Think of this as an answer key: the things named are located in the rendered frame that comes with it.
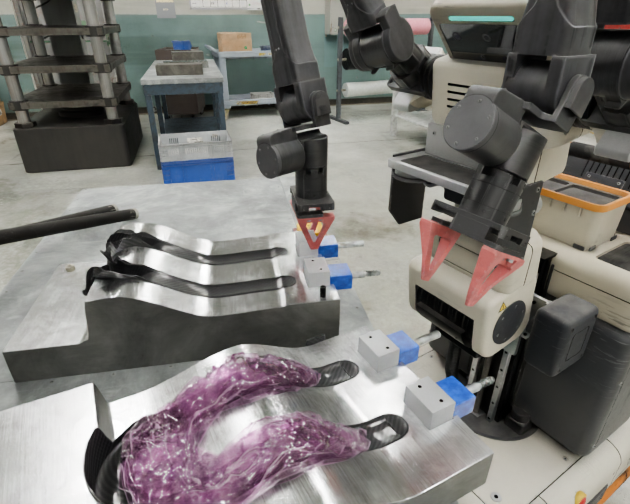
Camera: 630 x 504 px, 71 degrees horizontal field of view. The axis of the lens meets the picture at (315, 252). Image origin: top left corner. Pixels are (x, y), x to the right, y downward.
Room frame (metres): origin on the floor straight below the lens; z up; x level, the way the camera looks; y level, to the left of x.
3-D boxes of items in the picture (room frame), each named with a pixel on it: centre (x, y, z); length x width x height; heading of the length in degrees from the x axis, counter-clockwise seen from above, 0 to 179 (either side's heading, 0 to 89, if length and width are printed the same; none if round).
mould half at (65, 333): (0.67, 0.23, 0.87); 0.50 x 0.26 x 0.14; 101
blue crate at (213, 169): (3.84, 1.04, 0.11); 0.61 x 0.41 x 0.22; 104
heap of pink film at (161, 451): (0.34, 0.08, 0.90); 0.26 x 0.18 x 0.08; 118
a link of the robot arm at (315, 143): (0.75, 0.01, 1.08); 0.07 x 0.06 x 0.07; 135
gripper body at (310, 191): (0.76, 0.01, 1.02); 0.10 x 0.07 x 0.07; 11
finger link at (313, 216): (0.74, 0.00, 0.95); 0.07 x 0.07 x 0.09; 11
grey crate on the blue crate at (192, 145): (3.84, 1.04, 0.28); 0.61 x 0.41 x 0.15; 104
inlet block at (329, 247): (0.76, -0.03, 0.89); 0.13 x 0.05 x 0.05; 100
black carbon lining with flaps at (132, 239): (0.66, 0.21, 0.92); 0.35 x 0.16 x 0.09; 101
